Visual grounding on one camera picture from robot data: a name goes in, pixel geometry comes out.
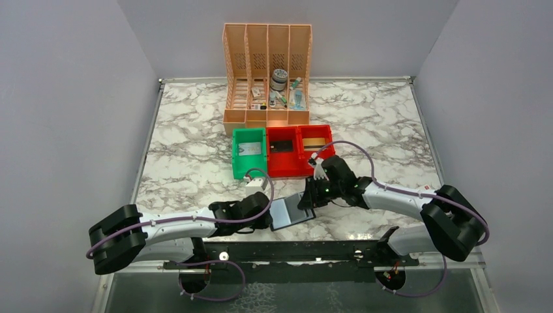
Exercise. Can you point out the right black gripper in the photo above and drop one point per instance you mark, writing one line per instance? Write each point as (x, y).
(311, 195)

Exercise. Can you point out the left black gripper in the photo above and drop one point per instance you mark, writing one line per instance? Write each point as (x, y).
(263, 209)

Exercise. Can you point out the black card holder wallet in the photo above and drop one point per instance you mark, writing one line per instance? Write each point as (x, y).
(285, 212)

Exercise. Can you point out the green plastic bin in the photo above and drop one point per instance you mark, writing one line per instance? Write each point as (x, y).
(241, 164)

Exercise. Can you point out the gold credit card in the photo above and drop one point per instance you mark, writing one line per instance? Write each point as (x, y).
(313, 144)

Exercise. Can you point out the black credit card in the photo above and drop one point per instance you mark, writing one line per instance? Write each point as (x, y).
(281, 146)

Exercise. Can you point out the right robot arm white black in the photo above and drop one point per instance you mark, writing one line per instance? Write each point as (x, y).
(449, 224)

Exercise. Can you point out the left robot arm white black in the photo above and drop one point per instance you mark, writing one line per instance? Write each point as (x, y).
(127, 235)

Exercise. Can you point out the silver card in green bin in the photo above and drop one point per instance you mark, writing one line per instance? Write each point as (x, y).
(249, 148)

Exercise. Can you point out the blue packaged item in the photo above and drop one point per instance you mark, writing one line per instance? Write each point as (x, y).
(297, 101)

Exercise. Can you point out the small white bottle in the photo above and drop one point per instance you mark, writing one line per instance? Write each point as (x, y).
(272, 100)

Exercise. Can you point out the small white box in organizer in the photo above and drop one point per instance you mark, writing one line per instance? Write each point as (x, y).
(256, 93)

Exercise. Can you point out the green capped tube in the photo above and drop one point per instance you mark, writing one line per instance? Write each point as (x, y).
(295, 83)

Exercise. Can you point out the round grey tin jar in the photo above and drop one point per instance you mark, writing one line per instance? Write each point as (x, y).
(279, 79)

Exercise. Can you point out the peach desk file organizer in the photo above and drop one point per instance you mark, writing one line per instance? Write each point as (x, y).
(252, 51)

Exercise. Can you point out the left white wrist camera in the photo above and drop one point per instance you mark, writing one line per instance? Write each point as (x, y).
(254, 185)

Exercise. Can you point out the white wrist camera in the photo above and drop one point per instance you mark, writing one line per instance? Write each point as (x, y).
(319, 172)
(254, 185)

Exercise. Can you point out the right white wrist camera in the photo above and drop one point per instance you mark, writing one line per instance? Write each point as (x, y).
(319, 172)

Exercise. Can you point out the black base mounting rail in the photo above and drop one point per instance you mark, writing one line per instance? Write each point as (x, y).
(369, 252)

